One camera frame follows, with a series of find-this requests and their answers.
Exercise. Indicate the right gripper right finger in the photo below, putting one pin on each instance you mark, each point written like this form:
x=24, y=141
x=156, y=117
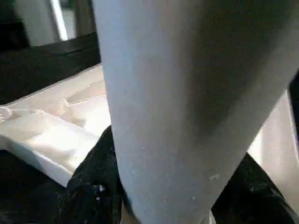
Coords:
x=252, y=198

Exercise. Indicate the grey curtain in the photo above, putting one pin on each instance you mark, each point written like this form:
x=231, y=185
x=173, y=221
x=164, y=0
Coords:
x=85, y=16

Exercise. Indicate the white plastic table leg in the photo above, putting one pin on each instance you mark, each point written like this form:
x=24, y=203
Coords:
x=175, y=93

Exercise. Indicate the white plastic table top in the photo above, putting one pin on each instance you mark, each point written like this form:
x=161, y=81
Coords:
x=46, y=121

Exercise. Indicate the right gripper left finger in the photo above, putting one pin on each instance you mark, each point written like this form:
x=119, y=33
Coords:
x=98, y=186

